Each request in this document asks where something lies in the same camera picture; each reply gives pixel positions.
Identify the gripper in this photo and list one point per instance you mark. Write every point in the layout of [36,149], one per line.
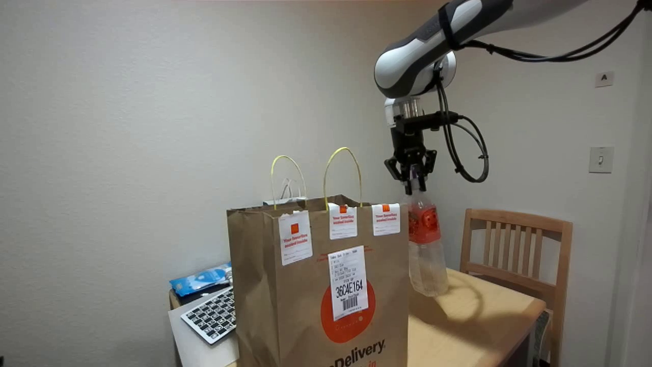
[408,145]

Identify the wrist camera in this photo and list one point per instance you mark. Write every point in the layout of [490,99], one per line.
[433,121]

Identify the grey laptop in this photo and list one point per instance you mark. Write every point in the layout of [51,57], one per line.
[211,318]

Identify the wooden chair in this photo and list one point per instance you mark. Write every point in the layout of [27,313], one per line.
[514,239]

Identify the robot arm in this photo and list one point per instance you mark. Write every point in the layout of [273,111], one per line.
[417,56]

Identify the clear bottle with red label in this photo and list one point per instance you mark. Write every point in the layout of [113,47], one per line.
[425,239]

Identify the white wall switch plate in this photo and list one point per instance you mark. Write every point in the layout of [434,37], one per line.
[601,160]

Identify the blue plastic packet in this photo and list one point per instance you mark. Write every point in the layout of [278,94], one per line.
[201,279]

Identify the brown paper bag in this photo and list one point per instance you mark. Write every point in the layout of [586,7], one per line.
[305,306]

